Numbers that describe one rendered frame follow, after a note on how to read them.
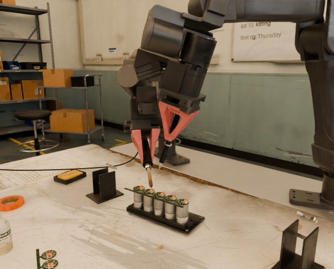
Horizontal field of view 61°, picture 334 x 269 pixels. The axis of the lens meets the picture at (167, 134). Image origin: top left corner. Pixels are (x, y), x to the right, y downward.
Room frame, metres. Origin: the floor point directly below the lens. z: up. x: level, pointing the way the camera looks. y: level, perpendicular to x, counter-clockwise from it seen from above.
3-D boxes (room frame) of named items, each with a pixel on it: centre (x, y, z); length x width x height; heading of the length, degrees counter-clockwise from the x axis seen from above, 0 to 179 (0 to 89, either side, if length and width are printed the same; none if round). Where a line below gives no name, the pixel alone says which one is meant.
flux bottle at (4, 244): (0.45, 0.30, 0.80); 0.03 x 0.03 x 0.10
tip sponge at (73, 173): (0.78, 0.28, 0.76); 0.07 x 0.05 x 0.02; 148
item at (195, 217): (0.56, 0.01, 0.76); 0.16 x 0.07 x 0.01; 55
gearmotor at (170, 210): (0.53, -0.01, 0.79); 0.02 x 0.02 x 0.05
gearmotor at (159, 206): (0.54, 0.02, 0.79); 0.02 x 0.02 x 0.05
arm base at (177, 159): (0.99, 0.00, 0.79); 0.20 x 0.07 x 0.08; 33
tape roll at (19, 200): (0.62, 0.37, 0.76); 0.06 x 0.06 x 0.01
